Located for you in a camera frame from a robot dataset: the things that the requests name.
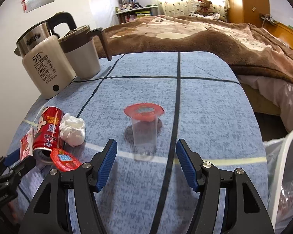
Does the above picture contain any clear jelly cup red lid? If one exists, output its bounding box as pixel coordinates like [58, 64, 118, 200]
[124, 103, 164, 161]

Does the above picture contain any red cartoon drink can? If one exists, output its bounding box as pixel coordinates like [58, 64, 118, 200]
[33, 106, 65, 164]

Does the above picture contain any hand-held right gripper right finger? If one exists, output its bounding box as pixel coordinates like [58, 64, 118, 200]
[176, 138, 275, 234]

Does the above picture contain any white tissue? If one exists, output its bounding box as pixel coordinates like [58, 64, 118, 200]
[59, 113, 86, 147]

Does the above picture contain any brown bed blanket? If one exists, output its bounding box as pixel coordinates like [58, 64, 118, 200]
[98, 15, 293, 86]

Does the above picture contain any cream electric kettle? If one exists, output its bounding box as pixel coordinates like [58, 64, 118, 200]
[14, 12, 77, 100]

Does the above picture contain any red white snack packet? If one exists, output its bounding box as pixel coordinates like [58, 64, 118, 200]
[20, 127, 36, 161]

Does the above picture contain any pale pink bedsheet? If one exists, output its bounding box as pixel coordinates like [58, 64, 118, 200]
[237, 74, 293, 137]

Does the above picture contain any white round trash bin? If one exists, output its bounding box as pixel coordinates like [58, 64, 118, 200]
[266, 129, 293, 234]

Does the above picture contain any clear bin liner bag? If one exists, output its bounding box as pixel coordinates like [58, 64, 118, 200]
[264, 139, 293, 227]

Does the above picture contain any brown teddy bear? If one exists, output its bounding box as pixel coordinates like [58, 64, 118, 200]
[194, 0, 214, 15]

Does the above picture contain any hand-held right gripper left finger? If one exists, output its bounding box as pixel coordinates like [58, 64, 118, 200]
[19, 138, 118, 234]

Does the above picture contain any blue checked tablecloth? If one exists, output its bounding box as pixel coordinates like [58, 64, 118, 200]
[5, 51, 269, 234]

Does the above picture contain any wooden wardrobe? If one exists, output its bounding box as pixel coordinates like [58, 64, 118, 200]
[226, 0, 269, 25]

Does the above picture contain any cluttered white desk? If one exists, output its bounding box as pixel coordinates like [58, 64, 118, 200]
[115, 0, 162, 24]

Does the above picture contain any wooden bed headboard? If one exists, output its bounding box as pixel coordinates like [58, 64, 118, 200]
[269, 21, 293, 54]

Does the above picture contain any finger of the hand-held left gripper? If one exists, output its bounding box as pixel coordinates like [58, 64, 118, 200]
[0, 149, 22, 178]
[0, 156, 37, 188]

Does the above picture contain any white brown lidded mug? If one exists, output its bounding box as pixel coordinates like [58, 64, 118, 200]
[58, 25, 112, 80]

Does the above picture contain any red foil lid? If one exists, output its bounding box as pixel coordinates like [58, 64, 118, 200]
[50, 148, 82, 171]

